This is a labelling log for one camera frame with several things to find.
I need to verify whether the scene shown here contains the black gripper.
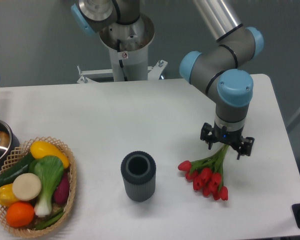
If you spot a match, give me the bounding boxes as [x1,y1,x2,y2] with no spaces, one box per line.
[200,121,255,160]

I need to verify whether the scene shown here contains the red tulip bouquet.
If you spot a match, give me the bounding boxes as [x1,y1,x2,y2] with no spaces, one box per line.
[177,145,229,201]

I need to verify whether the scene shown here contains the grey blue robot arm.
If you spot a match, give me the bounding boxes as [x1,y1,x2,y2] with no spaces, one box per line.
[71,0,264,156]

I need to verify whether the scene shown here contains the dark grey ribbed vase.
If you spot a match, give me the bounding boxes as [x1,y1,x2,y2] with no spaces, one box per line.
[120,151,157,202]

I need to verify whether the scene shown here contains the purple sweet potato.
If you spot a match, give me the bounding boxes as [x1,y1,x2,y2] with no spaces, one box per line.
[53,172,70,205]

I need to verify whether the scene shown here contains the green bok choy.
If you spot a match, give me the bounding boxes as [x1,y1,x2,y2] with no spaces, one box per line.
[29,155,64,218]

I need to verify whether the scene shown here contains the yellow squash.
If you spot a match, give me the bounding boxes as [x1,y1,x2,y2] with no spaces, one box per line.
[30,140,70,169]

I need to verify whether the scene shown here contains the green bean pods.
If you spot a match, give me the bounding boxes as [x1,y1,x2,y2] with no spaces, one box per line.
[34,208,64,231]

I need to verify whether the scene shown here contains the woven wicker basket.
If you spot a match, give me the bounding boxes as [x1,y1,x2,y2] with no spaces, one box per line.
[0,136,77,239]

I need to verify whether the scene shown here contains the beige round disc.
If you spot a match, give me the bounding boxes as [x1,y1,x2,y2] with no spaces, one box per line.
[12,173,42,201]

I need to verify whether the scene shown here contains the dark green cucumber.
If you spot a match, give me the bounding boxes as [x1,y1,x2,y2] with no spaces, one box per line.
[0,152,35,187]

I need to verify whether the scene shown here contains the orange fruit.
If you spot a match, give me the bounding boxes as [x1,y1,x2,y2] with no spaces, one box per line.
[5,201,35,228]

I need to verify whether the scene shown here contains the yellow bell pepper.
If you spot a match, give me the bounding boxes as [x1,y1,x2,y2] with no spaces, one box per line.
[0,183,21,207]

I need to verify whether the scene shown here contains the white metal base frame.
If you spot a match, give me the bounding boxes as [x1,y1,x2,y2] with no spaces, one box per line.
[76,59,168,84]

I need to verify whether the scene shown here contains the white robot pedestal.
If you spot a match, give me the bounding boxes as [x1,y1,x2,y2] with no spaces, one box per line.
[99,13,155,72]

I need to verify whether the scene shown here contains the black pedestal cable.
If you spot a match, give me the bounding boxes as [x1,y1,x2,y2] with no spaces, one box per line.
[116,38,128,82]

